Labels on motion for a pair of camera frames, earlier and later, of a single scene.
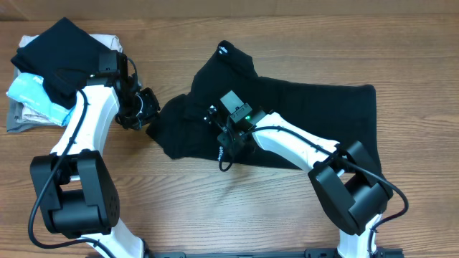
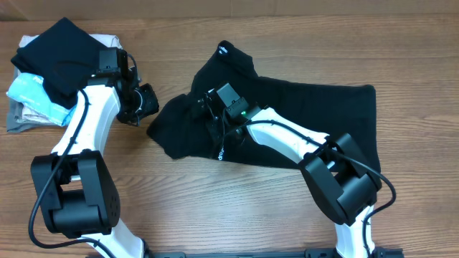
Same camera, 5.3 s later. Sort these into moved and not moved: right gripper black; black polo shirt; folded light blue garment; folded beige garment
Moved: right gripper black
Not moved: folded beige garment; black polo shirt; folded light blue garment
